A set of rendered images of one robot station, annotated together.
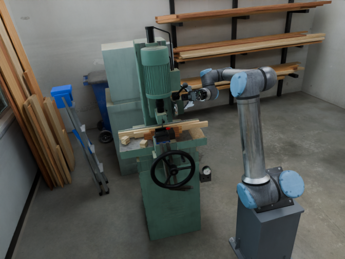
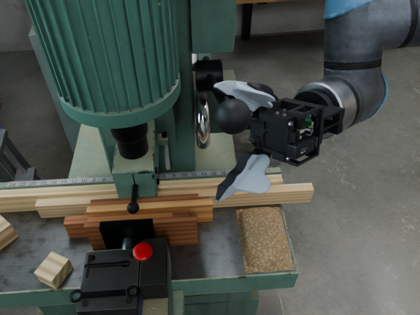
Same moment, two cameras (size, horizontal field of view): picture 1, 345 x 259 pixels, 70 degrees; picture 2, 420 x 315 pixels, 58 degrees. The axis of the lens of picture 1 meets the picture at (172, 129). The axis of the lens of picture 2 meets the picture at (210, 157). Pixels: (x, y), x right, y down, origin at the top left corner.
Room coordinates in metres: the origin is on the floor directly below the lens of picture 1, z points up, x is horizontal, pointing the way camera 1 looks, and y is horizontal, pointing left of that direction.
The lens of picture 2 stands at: (1.14, -0.10, 1.54)
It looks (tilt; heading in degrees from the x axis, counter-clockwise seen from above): 46 degrees down; 5
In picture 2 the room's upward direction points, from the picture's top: straight up
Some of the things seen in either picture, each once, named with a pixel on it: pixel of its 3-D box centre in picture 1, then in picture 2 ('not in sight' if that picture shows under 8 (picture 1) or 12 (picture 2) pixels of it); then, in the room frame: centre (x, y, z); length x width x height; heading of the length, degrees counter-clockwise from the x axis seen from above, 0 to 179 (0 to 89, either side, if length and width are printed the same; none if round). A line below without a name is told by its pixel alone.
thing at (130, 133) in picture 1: (159, 129); (135, 193); (1.60, 0.09, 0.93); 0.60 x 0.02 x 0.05; 99
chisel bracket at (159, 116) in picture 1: (161, 116); (139, 159); (1.61, 0.07, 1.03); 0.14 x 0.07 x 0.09; 9
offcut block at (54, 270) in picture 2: (144, 143); (54, 270); (1.43, 0.20, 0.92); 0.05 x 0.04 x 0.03; 161
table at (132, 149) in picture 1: (163, 144); (135, 263); (1.48, 0.07, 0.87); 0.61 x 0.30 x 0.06; 99
